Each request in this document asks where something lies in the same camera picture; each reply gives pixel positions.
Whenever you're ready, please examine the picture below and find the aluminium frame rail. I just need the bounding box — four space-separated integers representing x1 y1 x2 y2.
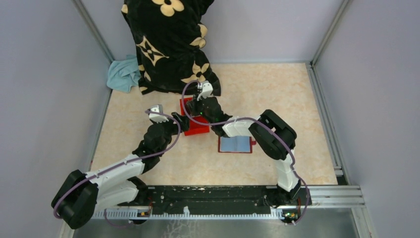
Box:
91 185 365 223

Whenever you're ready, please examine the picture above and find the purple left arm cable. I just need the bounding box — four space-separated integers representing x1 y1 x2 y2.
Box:
52 110 182 229

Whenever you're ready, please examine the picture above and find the red leather card holder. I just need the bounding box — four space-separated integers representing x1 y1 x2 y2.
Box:
218 136 257 154

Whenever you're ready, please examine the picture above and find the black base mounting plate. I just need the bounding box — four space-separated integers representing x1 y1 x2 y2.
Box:
119 185 310 207

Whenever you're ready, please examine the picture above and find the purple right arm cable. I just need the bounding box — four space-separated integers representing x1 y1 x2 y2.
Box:
181 79 311 225

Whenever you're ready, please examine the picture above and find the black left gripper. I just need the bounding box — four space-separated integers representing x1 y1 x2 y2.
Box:
152 112 190 155

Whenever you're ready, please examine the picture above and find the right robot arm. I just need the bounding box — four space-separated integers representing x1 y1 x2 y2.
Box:
180 96 302 204

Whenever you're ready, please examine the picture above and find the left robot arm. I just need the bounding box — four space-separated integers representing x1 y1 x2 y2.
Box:
51 108 190 230

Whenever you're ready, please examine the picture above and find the light blue cloth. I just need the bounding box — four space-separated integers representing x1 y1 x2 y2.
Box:
106 55 140 93

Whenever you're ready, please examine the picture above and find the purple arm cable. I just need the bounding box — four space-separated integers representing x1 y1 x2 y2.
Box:
52 110 182 229
181 79 311 225

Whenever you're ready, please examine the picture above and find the red plastic bin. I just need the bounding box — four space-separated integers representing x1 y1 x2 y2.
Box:
179 97 210 136

